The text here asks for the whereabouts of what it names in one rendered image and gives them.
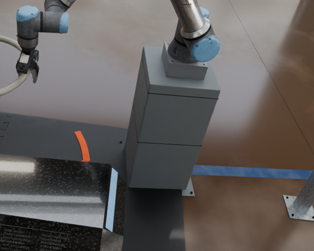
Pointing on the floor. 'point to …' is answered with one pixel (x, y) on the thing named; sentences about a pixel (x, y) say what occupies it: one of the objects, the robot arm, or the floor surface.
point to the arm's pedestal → (167, 125)
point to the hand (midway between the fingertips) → (28, 80)
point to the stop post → (307, 195)
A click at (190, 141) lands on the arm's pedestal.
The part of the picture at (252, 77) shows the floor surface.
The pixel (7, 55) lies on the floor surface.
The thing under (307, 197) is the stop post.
